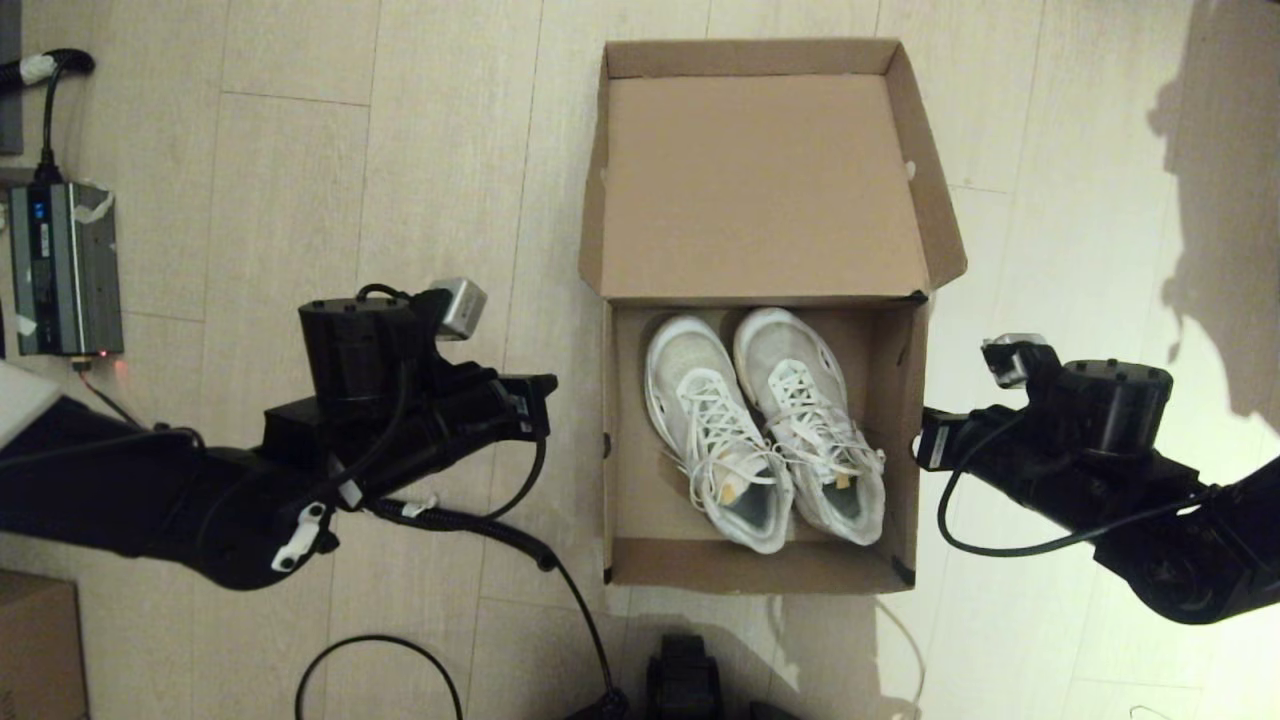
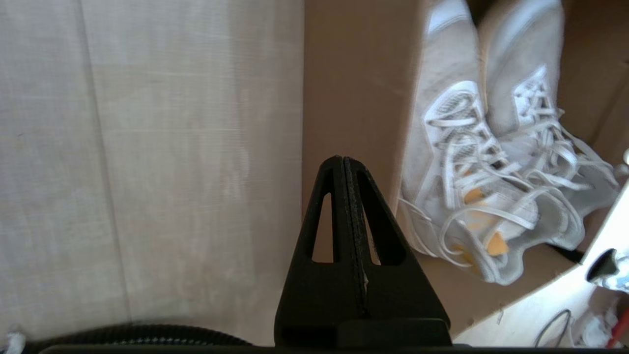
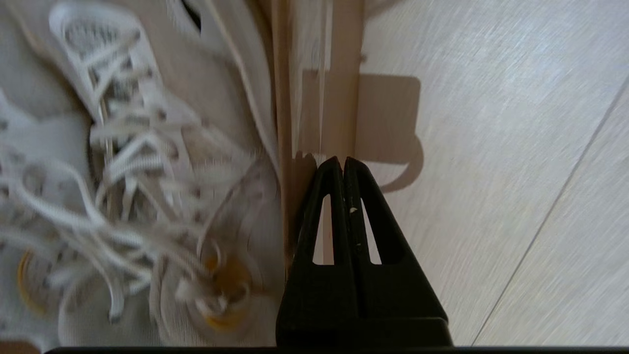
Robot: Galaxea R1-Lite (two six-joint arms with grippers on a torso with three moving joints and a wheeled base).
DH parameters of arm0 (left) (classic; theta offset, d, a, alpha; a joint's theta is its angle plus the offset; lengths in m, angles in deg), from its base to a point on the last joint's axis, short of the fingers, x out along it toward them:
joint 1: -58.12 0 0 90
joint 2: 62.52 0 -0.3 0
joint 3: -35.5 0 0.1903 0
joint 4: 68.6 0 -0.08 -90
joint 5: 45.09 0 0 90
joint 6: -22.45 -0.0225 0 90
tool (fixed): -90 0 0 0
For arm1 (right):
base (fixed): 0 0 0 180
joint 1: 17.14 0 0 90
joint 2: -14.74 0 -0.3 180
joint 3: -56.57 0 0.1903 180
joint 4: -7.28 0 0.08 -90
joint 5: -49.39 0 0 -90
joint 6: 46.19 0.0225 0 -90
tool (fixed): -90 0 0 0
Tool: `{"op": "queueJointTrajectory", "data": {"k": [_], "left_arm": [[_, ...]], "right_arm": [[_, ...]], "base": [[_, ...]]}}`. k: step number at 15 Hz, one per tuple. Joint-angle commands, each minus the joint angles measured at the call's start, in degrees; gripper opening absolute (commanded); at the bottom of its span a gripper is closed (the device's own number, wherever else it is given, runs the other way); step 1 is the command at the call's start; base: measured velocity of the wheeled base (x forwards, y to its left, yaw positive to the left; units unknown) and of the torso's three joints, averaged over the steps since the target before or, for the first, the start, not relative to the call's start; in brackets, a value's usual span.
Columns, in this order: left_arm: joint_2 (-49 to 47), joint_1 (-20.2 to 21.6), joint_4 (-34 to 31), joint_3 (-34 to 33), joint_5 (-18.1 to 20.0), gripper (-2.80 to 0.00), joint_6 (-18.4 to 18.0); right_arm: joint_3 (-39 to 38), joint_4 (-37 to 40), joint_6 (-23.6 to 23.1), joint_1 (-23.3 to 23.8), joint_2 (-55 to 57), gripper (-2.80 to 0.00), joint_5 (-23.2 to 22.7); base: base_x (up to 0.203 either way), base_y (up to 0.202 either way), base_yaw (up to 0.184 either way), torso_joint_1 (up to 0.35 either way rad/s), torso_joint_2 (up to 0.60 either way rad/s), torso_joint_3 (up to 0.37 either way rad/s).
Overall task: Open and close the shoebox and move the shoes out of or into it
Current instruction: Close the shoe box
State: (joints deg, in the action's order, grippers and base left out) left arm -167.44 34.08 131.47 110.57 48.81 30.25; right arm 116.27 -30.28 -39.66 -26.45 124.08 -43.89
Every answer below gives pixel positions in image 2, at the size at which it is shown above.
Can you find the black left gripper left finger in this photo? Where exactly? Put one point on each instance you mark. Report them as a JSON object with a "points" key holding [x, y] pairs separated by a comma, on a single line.
{"points": [[314, 300]]}

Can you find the white lace-up sneaker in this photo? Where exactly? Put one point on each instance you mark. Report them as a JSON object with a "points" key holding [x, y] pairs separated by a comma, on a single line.
{"points": [[447, 59], [521, 49]]}

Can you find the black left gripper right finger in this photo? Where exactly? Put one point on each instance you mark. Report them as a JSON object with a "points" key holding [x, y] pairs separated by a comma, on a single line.
{"points": [[398, 295]]}

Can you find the brown cardboard shoe box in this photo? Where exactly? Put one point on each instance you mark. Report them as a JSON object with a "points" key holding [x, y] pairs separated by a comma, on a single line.
{"points": [[354, 98]]}

